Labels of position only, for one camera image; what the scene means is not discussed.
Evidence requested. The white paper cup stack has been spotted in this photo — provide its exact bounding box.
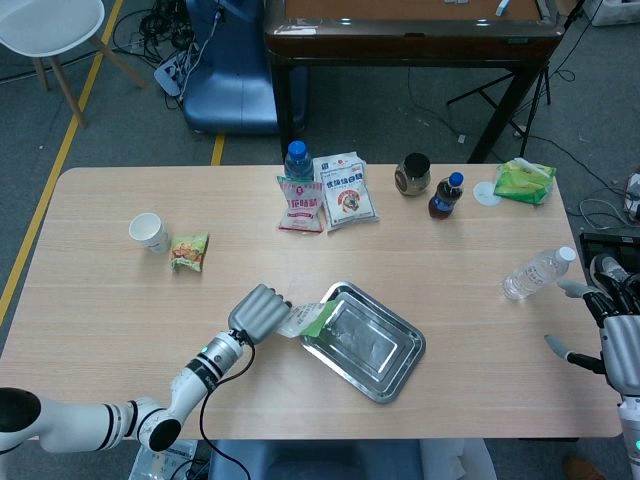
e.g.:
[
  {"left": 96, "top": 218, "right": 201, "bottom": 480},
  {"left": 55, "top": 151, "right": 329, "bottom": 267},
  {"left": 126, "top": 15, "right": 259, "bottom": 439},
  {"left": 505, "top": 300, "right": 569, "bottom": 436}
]
[{"left": 128, "top": 212, "right": 173, "bottom": 257}]

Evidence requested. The silver rectangular metal tray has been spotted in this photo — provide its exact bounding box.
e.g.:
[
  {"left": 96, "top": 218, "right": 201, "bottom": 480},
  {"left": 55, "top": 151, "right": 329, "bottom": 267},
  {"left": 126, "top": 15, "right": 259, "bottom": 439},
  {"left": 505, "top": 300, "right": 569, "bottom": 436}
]
[{"left": 297, "top": 280, "right": 428, "bottom": 406}]

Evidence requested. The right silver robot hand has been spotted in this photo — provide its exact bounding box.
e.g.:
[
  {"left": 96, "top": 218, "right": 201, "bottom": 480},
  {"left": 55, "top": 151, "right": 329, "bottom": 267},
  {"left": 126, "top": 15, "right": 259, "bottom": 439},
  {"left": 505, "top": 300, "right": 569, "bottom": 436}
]
[{"left": 543, "top": 277, "right": 640, "bottom": 400}]

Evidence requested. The water bottle with blue cap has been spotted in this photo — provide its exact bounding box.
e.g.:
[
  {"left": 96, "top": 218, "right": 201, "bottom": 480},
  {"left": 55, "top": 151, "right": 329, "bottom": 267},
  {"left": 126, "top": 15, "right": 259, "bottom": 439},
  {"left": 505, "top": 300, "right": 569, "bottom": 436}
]
[{"left": 283, "top": 140, "right": 316, "bottom": 183}]

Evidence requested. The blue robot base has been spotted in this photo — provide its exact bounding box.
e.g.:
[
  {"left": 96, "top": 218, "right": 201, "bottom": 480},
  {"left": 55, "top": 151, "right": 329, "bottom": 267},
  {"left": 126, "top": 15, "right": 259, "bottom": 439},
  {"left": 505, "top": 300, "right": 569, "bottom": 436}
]
[{"left": 181, "top": 0, "right": 308, "bottom": 137}]

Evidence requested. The clear bottle with white cap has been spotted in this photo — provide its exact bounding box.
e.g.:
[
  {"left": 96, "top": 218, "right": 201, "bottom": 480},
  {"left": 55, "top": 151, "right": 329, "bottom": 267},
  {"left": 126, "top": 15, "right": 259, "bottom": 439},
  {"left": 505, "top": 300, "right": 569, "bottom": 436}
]
[{"left": 501, "top": 245, "right": 578, "bottom": 302}]

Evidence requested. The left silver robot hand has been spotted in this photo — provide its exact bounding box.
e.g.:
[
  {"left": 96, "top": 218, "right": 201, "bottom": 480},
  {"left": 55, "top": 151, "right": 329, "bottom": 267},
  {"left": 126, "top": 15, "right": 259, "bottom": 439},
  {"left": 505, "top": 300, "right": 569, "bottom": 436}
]
[{"left": 227, "top": 283, "right": 294, "bottom": 347}]

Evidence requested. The white power strip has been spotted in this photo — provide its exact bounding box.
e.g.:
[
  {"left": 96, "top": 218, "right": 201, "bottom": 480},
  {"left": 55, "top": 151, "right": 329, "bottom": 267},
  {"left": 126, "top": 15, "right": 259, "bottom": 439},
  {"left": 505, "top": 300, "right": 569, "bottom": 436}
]
[{"left": 153, "top": 41, "right": 202, "bottom": 99}]

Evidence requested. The green tissue pack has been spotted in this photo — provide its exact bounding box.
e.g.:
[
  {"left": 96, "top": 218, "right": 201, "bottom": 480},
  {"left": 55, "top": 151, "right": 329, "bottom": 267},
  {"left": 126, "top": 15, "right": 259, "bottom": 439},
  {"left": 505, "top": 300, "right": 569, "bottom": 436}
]
[{"left": 492, "top": 156, "right": 558, "bottom": 207}]

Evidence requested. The brown mahjong table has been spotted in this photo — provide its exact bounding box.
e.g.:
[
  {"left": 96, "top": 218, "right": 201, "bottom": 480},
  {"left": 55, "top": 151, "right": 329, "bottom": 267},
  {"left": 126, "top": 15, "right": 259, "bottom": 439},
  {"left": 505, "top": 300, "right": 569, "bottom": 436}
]
[{"left": 261, "top": 0, "right": 567, "bottom": 164}]

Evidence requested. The pile of black floor cables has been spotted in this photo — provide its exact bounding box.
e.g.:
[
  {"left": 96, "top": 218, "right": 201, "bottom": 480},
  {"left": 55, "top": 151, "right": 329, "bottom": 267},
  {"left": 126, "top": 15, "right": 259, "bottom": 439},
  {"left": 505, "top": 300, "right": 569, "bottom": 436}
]
[{"left": 110, "top": 0, "right": 201, "bottom": 66}]

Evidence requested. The black tripod stand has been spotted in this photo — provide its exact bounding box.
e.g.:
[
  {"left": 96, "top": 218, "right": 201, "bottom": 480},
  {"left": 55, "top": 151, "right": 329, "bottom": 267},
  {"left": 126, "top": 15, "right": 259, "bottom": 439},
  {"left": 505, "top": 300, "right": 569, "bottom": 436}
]
[{"left": 445, "top": 0, "right": 586, "bottom": 157}]

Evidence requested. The dark soda bottle blue cap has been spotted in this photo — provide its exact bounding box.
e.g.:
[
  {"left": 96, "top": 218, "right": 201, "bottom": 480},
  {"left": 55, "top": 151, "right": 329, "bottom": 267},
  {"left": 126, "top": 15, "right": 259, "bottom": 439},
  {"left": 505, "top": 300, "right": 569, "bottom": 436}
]
[{"left": 427, "top": 171, "right": 467, "bottom": 222}]

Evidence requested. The white round lid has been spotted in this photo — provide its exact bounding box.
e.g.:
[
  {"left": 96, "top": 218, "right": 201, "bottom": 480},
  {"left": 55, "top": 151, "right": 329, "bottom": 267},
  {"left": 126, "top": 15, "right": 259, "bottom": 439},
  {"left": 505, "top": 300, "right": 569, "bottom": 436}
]
[{"left": 472, "top": 180, "right": 503, "bottom": 208}]

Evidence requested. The blue padded seat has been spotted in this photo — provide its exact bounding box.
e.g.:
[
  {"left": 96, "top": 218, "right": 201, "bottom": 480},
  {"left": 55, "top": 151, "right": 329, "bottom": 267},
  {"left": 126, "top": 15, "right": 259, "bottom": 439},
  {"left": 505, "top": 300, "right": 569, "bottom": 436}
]
[{"left": 206, "top": 439, "right": 424, "bottom": 480}]

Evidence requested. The corn starch bag green white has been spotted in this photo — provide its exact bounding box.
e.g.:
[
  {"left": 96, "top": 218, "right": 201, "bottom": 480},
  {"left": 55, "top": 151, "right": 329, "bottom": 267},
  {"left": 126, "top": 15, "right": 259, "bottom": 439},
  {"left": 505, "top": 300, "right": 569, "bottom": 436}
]
[{"left": 276, "top": 299, "right": 339, "bottom": 341}]

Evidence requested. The green orange snack packet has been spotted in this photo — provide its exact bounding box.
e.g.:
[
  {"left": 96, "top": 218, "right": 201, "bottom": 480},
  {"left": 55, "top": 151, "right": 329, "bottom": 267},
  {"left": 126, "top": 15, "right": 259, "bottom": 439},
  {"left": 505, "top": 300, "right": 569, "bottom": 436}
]
[{"left": 169, "top": 230, "right": 211, "bottom": 275}]

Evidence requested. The white chair with wooden legs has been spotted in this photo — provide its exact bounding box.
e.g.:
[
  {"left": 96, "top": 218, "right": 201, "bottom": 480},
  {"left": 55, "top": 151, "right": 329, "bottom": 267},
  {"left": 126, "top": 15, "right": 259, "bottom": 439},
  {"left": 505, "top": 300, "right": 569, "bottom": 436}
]
[{"left": 0, "top": 0, "right": 149, "bottom": 129}]

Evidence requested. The white sugar bag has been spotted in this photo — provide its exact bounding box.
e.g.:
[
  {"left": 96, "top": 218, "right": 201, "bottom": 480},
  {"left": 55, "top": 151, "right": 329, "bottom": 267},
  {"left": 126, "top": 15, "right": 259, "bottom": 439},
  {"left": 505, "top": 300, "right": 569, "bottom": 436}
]
[{"left": 312, "top": 150, "right": 380, "bottom": 237}]

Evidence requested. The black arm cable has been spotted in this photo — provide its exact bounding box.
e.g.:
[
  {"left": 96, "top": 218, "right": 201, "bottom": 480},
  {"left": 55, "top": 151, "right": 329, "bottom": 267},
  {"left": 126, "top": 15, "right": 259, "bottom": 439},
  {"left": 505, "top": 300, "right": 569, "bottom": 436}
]
[{"left": 199, "top": 341, "right": 257, "bottom": 480}]

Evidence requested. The clear plastic bag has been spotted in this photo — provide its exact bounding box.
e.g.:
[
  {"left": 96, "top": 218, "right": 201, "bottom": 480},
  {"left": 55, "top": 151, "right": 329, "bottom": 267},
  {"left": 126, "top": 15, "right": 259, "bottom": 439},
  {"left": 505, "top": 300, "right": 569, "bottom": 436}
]
[{"left": 128, "top": 439, "right": 199, "bottom": 480}]

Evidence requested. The pink white snack bag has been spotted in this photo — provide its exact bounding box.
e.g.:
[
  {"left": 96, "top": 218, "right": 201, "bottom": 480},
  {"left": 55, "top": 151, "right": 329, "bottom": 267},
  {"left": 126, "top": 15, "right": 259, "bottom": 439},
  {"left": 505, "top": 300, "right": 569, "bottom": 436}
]
[{"left": 276, "top": 175, "right": 324, "bottom": 234}]

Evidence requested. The glass jar with black lid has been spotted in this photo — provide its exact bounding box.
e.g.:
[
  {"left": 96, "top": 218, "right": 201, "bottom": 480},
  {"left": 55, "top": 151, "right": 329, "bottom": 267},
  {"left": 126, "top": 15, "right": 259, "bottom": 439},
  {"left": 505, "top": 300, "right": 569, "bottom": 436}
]
[{"left": 393, "top": 152, "right": 433, "bottom": 198}]

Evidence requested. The black box with shoes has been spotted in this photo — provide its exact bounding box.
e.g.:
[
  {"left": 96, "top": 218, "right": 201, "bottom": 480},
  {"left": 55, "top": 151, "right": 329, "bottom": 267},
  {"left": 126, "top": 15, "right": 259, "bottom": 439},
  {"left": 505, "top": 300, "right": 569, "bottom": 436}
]
[{"left": 578, "top": 231, "right": 640, "bottom": 301}]

